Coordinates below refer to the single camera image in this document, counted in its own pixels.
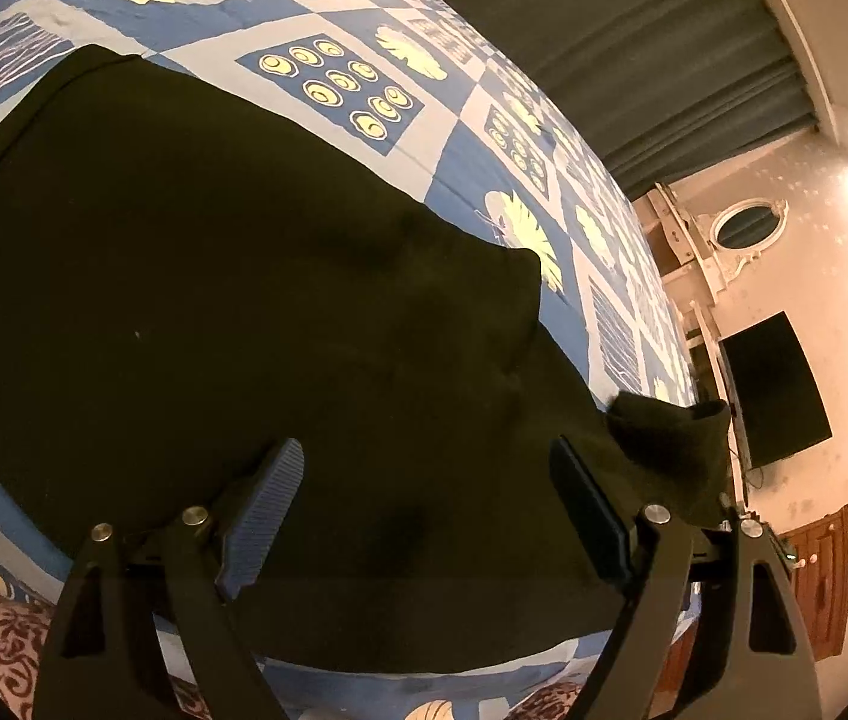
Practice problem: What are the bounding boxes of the black pants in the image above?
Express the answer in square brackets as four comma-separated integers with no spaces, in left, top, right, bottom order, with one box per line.
[0,47,720,673]

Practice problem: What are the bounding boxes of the floral maroon bed skirt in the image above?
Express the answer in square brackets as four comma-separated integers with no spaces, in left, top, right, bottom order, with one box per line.
[0,546,58,720]

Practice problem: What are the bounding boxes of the wooden cabinet door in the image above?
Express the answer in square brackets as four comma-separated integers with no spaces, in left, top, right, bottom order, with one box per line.
[782,505,848,661]

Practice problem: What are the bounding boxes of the white wooden dresser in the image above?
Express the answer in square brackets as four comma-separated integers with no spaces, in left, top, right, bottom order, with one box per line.
[643,184,748,509]

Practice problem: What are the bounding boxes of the oval white framed mirror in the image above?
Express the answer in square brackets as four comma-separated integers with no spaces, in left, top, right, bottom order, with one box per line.
[709,197,790,271]

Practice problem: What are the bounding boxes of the dark green curtain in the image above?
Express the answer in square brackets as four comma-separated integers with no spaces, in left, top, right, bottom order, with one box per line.
[444,0,817,199]

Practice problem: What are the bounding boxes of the blue patterned bedspread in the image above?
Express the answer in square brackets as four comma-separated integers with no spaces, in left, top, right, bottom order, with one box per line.
[0,0,694,718]

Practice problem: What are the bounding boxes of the black wall television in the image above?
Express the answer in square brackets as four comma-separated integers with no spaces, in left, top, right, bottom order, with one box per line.
[718,312,832,468]

